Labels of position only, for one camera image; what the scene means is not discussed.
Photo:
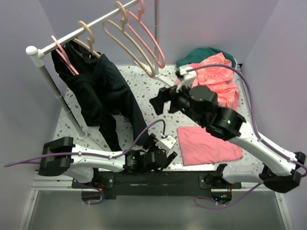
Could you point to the dark navy shorts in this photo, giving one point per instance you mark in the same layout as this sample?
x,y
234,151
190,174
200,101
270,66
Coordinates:
x,y
116,94

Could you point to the black pants on hanger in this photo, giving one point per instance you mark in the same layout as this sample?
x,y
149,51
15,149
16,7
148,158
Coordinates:
x,y
85,87

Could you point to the teal green garment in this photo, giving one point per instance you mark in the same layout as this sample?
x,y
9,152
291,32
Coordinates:
x,y
207,56

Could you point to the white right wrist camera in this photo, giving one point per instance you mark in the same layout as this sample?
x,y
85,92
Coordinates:
x,y
186,75

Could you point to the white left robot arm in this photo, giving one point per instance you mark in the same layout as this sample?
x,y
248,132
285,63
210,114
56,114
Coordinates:
x,y
63,157

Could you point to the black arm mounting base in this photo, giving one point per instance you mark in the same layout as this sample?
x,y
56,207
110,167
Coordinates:
x,y
163,183

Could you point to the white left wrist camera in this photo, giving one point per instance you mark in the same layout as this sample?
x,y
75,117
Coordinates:
x,y
167,143

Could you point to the plain pink folded shorts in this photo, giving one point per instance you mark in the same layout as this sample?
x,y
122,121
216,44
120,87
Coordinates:
x,y
199,147

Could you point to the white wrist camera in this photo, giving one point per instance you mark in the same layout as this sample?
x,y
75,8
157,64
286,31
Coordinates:
x,y
186,75
167,143

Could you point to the beige hanger front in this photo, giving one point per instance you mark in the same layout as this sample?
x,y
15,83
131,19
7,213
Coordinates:
x,y
90,40

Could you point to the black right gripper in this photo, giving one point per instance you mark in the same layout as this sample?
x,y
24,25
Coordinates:
x,y
166,94

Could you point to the aluminium frame rail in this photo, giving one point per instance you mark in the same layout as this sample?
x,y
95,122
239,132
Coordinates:
x,y
54,205

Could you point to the pink hanger holding pants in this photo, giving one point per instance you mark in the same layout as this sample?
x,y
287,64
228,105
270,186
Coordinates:
x,y
61,52

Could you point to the pink patterned shorts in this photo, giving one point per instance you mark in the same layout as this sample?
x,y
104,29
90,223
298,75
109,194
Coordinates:
x,y
222,82

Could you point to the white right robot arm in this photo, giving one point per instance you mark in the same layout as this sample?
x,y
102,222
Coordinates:
x,y
278,169

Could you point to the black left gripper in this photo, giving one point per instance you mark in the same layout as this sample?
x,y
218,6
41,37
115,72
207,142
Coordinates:
x,y
148,142

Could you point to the pink empty hanger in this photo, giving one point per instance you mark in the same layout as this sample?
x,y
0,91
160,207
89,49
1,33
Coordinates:
x,y
159,58

